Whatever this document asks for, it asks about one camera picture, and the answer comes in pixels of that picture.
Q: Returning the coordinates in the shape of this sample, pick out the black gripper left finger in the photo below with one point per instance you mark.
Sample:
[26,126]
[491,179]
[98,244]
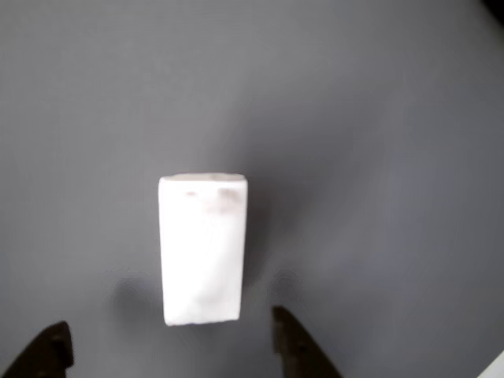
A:
[43,354]

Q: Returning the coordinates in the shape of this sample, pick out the grey table mat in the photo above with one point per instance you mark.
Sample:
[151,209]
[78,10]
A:
[354,138]

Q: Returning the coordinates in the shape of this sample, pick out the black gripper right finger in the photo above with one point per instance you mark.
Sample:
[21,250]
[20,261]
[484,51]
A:
[299,350]

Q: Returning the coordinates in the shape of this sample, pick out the white rectangular block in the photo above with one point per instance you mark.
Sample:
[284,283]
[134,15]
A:
[202,252]

